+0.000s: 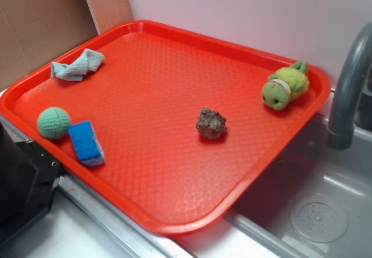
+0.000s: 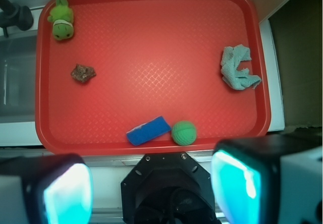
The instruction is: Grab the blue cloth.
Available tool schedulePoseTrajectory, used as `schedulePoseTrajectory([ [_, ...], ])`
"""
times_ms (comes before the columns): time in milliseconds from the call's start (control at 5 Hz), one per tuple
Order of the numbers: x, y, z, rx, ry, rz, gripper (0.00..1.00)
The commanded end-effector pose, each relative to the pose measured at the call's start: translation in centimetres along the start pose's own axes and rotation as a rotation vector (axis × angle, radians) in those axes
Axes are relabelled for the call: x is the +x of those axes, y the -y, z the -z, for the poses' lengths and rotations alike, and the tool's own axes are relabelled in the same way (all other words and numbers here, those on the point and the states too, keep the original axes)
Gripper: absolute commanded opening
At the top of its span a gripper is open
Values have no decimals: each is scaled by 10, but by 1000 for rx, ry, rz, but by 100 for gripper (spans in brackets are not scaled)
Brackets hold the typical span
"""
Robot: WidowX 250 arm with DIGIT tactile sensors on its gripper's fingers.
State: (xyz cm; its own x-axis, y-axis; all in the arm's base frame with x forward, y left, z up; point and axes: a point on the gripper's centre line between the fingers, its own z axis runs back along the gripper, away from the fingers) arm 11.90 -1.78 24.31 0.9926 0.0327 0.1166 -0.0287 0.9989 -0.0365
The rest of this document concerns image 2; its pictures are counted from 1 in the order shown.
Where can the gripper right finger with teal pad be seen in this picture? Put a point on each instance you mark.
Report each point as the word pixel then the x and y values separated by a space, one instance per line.
pixel 270 179

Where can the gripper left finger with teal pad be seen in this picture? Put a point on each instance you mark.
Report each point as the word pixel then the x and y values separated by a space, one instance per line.
pixel 46 189

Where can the light blue crumpled cloth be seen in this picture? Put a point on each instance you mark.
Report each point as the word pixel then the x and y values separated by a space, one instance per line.
pixel 237 79

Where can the green knitted ball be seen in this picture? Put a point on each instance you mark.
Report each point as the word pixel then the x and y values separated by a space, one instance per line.
pixel 184 133

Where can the blue sponge block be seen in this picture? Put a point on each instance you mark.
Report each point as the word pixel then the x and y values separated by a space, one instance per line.
pixel 148 131

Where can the brown rock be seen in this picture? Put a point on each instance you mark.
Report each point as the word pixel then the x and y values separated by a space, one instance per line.
pixel 82 73

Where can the red plastic tray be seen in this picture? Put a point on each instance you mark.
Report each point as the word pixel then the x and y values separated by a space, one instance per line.
pixel 152 58

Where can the green plush frog toy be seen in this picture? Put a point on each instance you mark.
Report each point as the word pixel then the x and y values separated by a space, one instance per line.
pixel 62 18

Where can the black clamp knob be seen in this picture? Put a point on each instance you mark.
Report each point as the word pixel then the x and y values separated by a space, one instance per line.
pixel 13 14

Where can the black octagonal mount plate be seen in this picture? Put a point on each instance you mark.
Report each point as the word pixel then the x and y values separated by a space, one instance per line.
pixel 168 188

